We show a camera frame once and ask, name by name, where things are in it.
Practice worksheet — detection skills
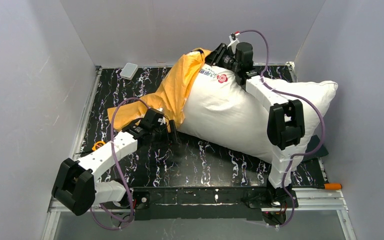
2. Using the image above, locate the white pillow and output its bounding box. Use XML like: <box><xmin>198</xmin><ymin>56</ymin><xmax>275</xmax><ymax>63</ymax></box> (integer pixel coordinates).
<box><xmin>178</xmin><ymin>64</ymin><xmax>338</xmax><ymax>163</ymax></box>

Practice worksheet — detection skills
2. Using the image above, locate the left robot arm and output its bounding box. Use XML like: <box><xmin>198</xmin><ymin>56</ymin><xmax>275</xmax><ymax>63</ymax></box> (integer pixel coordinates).
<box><xmin>51</xmin><ymin>108</ymin><xmax>179</xmax><ymax>216</ymax></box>

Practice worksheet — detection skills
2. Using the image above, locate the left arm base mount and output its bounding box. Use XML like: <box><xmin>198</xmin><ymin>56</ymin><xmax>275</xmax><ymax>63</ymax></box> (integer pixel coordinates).
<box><xmin>99</xmin><ymin>185</ymin><xmax>151</xmax><ymax>216</ymax></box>

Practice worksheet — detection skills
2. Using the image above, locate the purple cable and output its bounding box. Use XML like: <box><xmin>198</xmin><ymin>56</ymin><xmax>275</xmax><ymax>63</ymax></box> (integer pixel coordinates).
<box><xmin>89</xmin><ymin>97</ymin><xmax>163</xmax><ymax>231</ymax></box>
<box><xmin>238</xmin><ymin>29</ymin><xmax>327</xmax><ymax>229</ymax></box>

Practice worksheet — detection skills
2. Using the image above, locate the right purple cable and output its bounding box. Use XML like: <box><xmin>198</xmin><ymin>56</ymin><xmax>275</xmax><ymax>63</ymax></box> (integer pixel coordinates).
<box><xmin>238</xmin><ymin>29</ymin><xmax>327</xmax><ymax>229</ymax></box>

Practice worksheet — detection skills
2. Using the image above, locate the small white box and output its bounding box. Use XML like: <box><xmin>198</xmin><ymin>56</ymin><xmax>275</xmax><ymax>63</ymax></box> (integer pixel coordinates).
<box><xmin>119</xmin><ymin>62</ymin><xmax>139</xmax><ymax>80</ymax></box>

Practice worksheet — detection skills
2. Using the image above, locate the aluminium frame rail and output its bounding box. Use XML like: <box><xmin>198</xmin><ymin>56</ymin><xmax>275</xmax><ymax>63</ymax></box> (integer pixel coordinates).
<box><xmin>41</xmin><ymin>65</ymin><xmax>103</xmax><ymax>240</ymax></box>

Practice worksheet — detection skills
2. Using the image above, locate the yellow tape measure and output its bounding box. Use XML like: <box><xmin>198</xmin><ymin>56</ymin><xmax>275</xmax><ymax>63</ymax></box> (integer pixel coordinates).
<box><xmin>92</xmin><ymin>140</ymin><xmax>106</xmax><ymax>152</ymax></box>

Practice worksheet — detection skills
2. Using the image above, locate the black plate on table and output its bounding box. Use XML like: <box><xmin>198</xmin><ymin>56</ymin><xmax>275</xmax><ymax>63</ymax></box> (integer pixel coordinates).
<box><xmin>302</xmin><ymin>135</ymin><xmax>330</xmax><ymax>163</ymax></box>

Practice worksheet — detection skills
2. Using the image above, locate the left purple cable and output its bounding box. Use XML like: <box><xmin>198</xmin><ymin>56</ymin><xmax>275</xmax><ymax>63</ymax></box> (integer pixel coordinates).
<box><xmin>89</xmin><ymin>97</ymin><xmax>163</xmax><ymax>231</ymax></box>

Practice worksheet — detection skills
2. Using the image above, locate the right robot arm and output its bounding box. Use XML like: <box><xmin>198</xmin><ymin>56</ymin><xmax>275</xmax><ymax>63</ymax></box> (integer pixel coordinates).
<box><xmin>205</xmin><ymin>31</ymin><xmax>305</xmax><ymax>191</ymax></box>

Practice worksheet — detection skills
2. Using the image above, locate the yellow and blue pillowcase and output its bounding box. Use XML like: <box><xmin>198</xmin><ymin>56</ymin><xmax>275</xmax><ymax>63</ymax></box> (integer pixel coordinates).
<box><xmin>107</xmin><ymin>48</ymin><xmax>211</xmax><ymax>131</ymax></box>

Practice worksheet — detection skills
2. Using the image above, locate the orange handled tool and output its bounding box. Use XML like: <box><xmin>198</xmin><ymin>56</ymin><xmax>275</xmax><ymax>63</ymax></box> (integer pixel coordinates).
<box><xmin>293</xmin><ymin>183</ymin><xmax>342</xmax><ymax>191</ymax></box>

